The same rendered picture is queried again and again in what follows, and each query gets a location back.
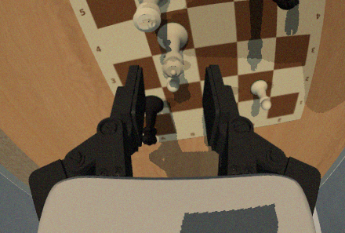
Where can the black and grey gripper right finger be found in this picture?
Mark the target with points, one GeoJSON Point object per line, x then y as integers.
{"type": "Point", "coordinates": [240, 149]}

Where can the cream and brown chessboard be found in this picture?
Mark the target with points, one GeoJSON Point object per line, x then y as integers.
{"type": "Point", "coordinates": [250, 40]}

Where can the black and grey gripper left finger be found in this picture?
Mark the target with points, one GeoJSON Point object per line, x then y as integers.
{"type": "Point", "coordinates": [103, 154]}

